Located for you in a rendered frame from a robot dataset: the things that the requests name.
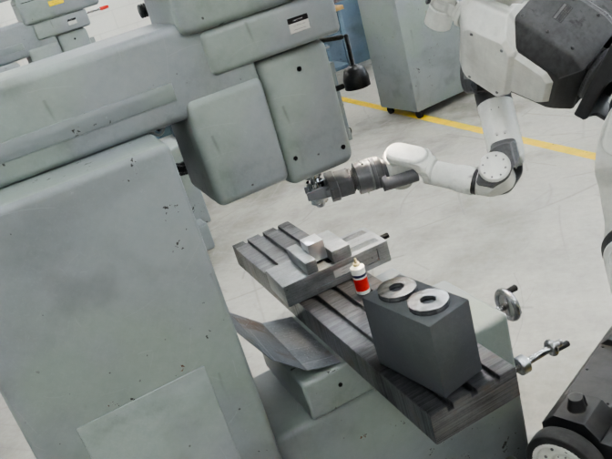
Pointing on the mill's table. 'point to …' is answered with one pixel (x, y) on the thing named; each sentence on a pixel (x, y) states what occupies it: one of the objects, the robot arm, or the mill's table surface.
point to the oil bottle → (360, 278)
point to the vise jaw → (335, 247)
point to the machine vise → (284, 278)
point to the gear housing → (268, 34)
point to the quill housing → (305, 110)
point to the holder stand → (423, 333)
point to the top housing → (204, 12)
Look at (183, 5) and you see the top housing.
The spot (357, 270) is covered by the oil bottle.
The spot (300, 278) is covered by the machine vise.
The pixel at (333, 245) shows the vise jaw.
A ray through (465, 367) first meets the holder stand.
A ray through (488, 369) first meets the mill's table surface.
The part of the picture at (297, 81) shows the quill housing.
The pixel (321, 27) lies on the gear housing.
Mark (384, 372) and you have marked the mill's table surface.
